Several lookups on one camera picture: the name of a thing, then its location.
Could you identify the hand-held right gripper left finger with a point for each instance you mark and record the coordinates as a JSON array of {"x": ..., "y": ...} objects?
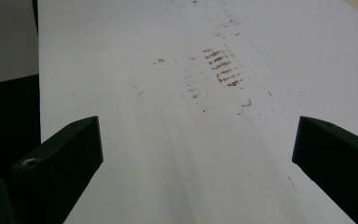
[{"x": 59, "y": 168}]

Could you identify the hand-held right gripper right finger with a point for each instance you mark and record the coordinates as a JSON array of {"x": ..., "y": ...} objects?
[{"x": 341, "y": 165}]

